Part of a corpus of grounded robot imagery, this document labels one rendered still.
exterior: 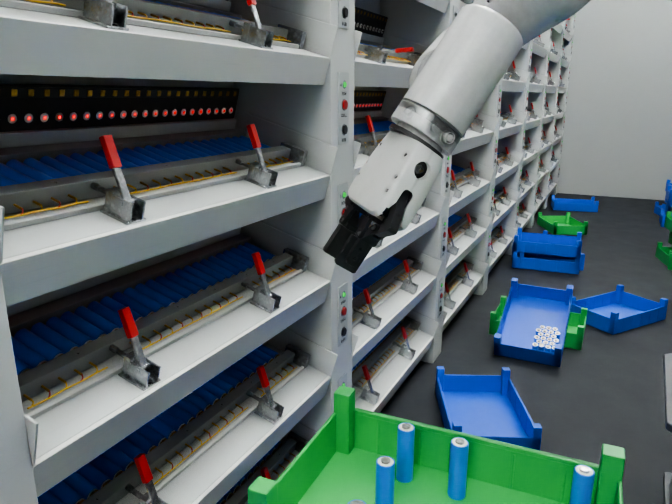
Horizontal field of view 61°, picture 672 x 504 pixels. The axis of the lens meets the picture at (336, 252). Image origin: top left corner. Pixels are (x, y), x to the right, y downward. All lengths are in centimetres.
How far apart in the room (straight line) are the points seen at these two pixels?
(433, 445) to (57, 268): 43
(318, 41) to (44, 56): 53
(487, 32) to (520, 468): 47
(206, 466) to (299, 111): 59
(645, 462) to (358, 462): 97
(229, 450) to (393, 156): 51
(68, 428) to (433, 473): 39
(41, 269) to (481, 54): 50
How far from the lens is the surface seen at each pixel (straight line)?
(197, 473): 88
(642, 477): 150
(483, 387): 169
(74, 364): 71
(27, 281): 57
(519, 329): 201
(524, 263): 289
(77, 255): 59
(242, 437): 94
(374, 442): 70
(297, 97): 102
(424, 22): 168
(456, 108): 67
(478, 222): 239
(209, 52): 73
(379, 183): 67
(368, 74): 115
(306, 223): 104
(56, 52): 58
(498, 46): 69
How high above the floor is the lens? 81
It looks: 15 degrees down
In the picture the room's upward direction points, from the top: straight up
